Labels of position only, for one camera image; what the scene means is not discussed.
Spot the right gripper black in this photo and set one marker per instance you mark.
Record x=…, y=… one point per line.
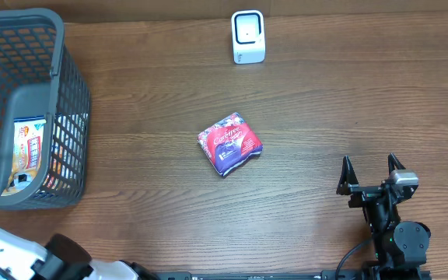
x=362, y=193

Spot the red purple Carefree pack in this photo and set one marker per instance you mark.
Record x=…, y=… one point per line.
x=229, y=143

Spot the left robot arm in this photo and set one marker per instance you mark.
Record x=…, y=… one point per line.
x=60, y=259

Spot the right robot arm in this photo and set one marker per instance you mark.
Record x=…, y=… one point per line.
x=400, y=246

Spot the white barcode scanner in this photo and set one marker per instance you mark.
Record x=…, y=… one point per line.
x=248, y=37

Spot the grey plastic shopping basket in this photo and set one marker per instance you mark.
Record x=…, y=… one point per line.
x=38, y=77

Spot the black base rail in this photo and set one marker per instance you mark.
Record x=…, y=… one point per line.
x=255, y=276

